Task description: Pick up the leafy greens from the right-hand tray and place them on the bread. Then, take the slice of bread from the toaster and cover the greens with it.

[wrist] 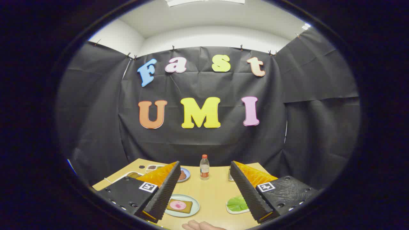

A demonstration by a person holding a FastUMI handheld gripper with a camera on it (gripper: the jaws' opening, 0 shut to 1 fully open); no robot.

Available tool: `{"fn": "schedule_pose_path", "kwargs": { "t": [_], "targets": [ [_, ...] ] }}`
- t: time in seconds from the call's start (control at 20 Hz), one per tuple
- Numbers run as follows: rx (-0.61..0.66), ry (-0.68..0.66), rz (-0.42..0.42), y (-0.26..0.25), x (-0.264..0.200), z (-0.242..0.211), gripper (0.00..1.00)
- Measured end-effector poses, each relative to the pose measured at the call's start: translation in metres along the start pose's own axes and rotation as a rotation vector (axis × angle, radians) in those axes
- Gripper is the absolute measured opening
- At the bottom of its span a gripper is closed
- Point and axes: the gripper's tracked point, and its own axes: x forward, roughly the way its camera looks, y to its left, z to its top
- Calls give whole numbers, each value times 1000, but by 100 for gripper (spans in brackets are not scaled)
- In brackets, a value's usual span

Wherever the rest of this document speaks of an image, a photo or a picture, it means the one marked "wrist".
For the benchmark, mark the small ceiling light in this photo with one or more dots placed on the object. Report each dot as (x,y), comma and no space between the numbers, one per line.
(306,26)

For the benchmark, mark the small white dish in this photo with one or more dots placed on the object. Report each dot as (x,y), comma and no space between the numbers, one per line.
(235,212)

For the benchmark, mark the white divided grain tray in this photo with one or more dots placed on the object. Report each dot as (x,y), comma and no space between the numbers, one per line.
(151,167)

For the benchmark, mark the black backdrop cloth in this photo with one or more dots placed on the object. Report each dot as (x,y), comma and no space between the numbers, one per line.
(207,143)

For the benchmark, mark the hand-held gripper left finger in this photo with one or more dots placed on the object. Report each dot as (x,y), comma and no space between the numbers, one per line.
(166,191)

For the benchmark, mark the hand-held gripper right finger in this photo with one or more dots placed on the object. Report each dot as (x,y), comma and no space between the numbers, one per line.
(246,191)

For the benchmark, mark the green lettuce leaf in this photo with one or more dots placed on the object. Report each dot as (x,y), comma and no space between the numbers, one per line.
(237,203)

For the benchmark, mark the white toaster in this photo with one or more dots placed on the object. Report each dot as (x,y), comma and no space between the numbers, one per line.
(123,176)

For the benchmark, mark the blue plate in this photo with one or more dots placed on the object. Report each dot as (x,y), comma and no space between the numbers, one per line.
(188,175)

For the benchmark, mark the pale green plate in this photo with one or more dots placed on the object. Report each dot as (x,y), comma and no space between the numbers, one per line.
(194,209)

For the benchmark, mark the pink ham slice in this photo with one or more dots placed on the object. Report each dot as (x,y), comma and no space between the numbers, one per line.
(177,205)

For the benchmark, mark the long ceiling light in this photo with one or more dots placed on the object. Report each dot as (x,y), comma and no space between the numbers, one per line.
(204,2)

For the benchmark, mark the brown meat steak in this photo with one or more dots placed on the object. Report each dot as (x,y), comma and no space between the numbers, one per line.
(182,175)

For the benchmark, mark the bread slice under ham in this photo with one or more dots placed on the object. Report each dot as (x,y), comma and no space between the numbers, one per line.
(188,209)

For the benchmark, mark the clear bottle with red cap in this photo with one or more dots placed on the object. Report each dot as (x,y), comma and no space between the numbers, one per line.
(204,169)

